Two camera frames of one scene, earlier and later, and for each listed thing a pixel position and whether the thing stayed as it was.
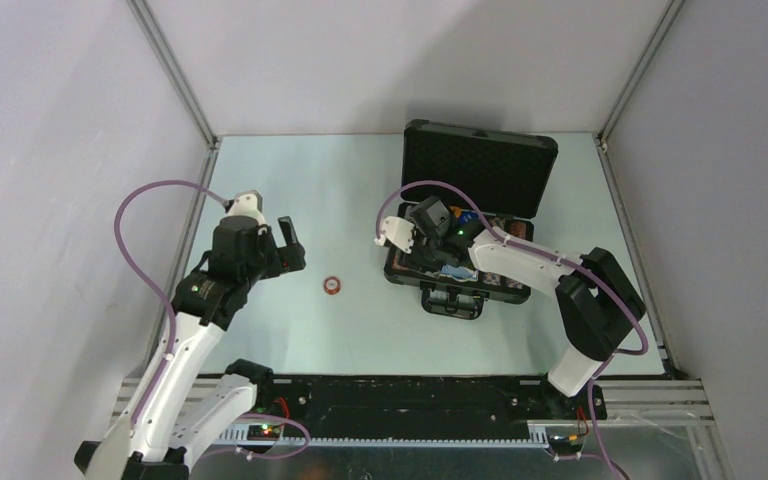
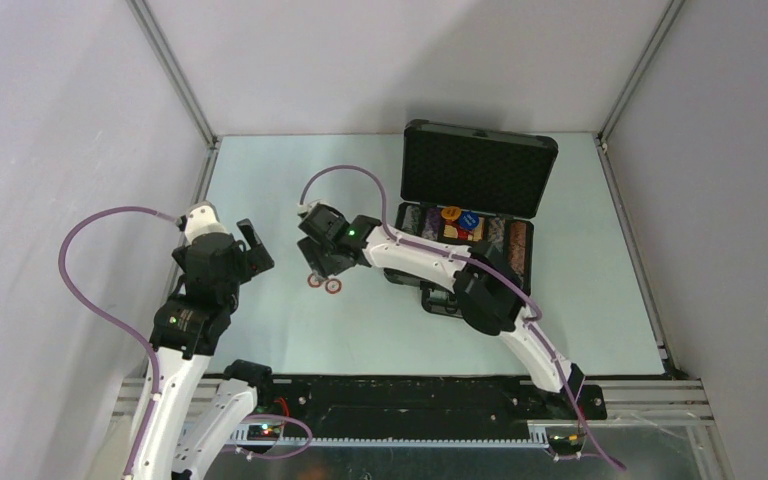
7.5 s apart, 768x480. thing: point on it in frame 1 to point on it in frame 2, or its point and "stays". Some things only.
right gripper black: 416,230 to 313,253
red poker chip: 332,285 stays
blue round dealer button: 467,218 stays
